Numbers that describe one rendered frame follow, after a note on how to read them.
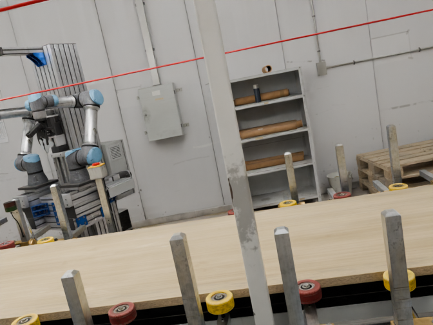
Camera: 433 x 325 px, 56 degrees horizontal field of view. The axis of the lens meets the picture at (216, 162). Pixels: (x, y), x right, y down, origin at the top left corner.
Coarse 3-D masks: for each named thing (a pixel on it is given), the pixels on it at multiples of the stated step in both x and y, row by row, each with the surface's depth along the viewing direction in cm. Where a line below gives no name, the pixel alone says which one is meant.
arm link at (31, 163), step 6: (24, 156) 310; (30, 156) 309; (36, 156) 311; (24, 162) 309; (30, 162) 308; (36, 162) 310; (24, 168) 313; (30, 168) 309; (36, 168) 310; (42, 168) 315
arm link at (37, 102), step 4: (28, 96) 242; (32, 96) 241; (36, 96) 242; (40, 96) 244; (28, 100) 243; (32, 100) 241; (36, 100) 242; (40, 100) 244; (44, 100) 247; (32, 104) 242; (36, 104) 242; (40, 104) 243; (44, 104) 247; (32, 108) 243; (36, 108) 242; (40, 108) 243; (32, 112) 244
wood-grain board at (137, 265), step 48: (384, 192) 180; (432, 192) 169; (96, 240) 193; (144, 240) 180; (192, 240) 168; (336, 240) 141; (432, 240) 127; (0, 288) 157; (48, 288) 148; (96, 288) 140; (144, 288) 133; (240, 288) 121
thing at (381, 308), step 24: (336, 288) 118; (360, 288) 118; (384, 288) 117; (432, 288) 115; (144, 312) 127; (168, 312) 126; (240, 312) 123; (336, 312) 120; (360, 312) 119; (384, 312) 118
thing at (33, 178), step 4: (36, 172) 310; (40, 172) 312; (28, 176) 311; (32, 176) 309; (36, 176) 310; (40, 176) 311; (44, 176) 315; (28, 180) 311; (32, 180) 309; (36, 180) 310; (40, 180) 310; (44, 180) 313; (28, 184) 311; (32, 184) 309; (36, 184) 309
